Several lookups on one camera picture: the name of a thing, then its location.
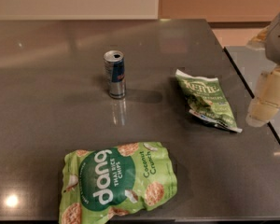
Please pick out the green jalapeno kettle chip bag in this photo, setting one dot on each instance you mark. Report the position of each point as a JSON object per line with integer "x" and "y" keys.
{"x": 207, "y": 101}

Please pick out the blue silver energy drink can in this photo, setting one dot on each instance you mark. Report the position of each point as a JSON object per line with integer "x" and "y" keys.
{"x": 115, "y": 73}

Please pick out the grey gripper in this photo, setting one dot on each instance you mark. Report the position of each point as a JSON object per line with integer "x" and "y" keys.
{"x": 279, "y": 37}

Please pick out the grey side table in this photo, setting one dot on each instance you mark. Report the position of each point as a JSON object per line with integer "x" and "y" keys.
{"x": 250, "y": 64}

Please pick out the green dang rice chip bag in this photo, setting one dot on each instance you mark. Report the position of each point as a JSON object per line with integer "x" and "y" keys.
{"x": 116, "y": 181}

